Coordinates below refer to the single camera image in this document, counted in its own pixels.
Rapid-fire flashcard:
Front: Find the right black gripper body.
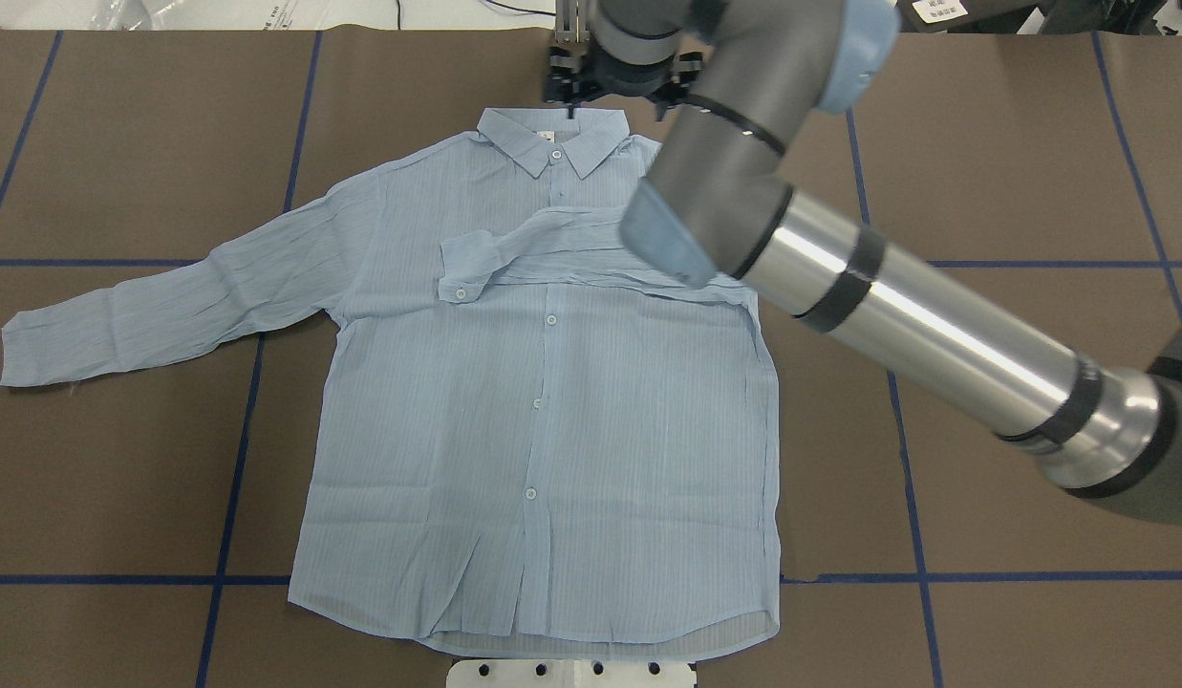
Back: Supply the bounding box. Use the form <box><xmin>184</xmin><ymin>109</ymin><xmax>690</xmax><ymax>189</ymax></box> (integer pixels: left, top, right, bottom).
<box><xmin>543</xmin><ymin>43</ymin><xmax>704</xmax><ymax>121</ymax></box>

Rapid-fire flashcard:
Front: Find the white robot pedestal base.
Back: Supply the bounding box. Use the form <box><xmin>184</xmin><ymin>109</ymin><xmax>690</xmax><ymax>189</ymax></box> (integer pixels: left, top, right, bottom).
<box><xmin>444</xmin><ymin>658</ymin><xmax>699</xmax><ymax>687</ymax></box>

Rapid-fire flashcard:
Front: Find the light blue button shirt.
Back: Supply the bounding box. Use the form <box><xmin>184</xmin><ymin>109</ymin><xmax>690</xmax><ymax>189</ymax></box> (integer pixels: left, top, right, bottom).
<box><xmin>0</xmin><ymin>108</ymin><xmax>780</xmax><ymax>661</ymax></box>

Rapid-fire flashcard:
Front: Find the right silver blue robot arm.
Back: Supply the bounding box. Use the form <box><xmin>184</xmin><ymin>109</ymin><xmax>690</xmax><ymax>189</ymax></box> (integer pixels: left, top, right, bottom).
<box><xmin>544</xmin><ymin>1</ymin><xmax>1182</xmax><ymax>526</ymax></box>

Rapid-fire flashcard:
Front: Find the clear plastic bag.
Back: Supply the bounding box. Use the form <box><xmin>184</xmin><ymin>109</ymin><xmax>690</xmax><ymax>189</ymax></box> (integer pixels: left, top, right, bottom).
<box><xmin>85</xmin><ymin>0</ymin><xmax>154</xmax><ymax>31</ymax></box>

